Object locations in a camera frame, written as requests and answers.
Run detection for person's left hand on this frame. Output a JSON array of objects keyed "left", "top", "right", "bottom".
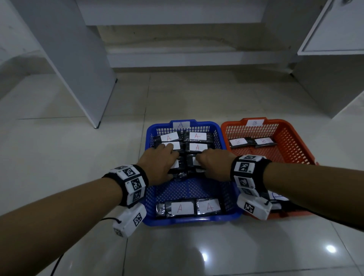
[{"left": 136, "top": 143, "right": 180, "bottom": 187}]

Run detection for person's right hand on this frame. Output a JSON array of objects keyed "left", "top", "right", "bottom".
[{"left": 196, "top": 149, "right": 237, "bottom": 182}]

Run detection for blue plastic basket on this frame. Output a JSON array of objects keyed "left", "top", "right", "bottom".
[{"left": 141, "top": 119, "right": 243, "bottom": 227}]

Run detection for orange plastic basket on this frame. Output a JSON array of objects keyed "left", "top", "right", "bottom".
[{"left": 221, "top": 117, "right": 319, "bottom": 220}]

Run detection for person's right forearm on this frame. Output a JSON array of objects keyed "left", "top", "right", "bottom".
[{"left": 263, "top": 162, "right": 364, "bottom": 231}]

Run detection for person's left forearm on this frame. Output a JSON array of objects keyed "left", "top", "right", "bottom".
[{"left": 0, "top": 177, "right": 123, "bottom": 276}]

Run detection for white desk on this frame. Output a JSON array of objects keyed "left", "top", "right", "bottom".
[{"left": 10, "top": 0, "right": 364, "bottom": 129}]

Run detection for white cabinet door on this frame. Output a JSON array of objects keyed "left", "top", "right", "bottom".
[{"left": 297, "top": 0, "right": 364, "bottom": 56}]

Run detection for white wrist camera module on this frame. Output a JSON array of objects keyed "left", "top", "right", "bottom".
[
  {"left": 237, "top": 193, "right": 273, "bottom": 221},
  {"left": 113, "top": 203, "right": 147, "bottom": 238}
]

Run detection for black camera cable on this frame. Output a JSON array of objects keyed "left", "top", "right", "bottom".
[{"left": 50, "top": 217, "right": 121, "bottom": 276}]

